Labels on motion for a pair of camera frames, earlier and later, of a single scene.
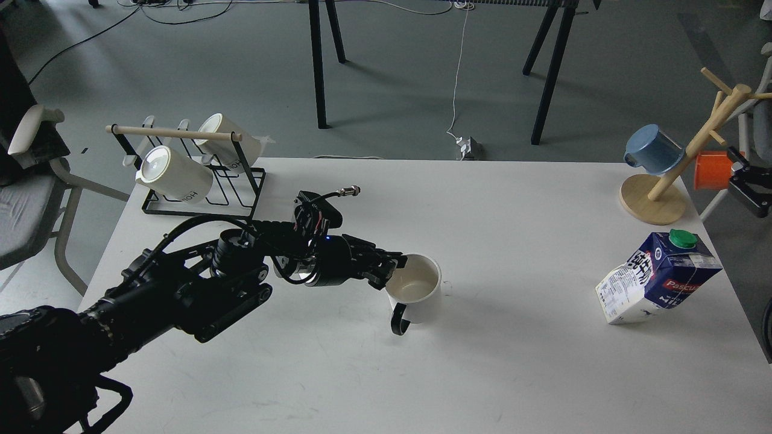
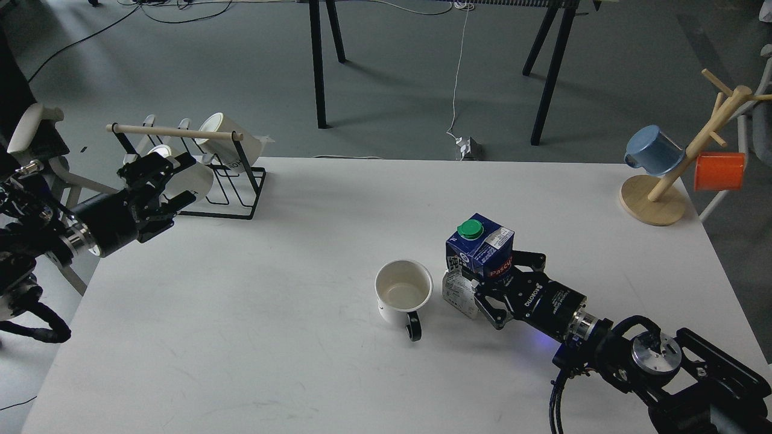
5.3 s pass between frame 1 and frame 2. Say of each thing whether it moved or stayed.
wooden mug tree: stayed
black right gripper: moved
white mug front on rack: stayed
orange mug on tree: stayed
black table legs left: stayed
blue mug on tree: stayed
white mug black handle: moved
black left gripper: moved
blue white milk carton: moved
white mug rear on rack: stayed
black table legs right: stayed
